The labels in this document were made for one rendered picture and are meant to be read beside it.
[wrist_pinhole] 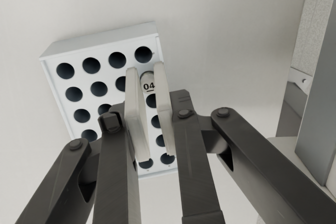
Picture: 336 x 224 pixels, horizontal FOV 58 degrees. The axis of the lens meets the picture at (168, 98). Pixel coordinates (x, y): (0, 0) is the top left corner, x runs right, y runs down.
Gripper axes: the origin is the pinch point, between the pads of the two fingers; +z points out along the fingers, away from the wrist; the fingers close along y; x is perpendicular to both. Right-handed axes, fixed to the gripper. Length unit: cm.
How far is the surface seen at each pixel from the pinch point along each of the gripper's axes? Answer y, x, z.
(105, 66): -2.8, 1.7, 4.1
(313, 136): 9.5, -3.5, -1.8
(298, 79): 50, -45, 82
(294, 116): 32, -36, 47
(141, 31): 0.3, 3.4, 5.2
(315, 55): 56, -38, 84
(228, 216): 5.0, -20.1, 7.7
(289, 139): 9.4, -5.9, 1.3
